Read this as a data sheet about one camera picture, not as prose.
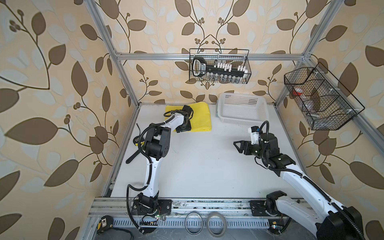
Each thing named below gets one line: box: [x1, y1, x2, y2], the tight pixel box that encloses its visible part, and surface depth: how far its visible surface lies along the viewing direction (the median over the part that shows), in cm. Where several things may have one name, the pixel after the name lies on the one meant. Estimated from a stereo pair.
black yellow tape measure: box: [96, 215, 114, 235], surface depth 69 cm
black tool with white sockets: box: [192, 57, 249, 77], surface depth 84 cm
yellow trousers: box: [165, 101, 212, 132], surface depth 109 cm
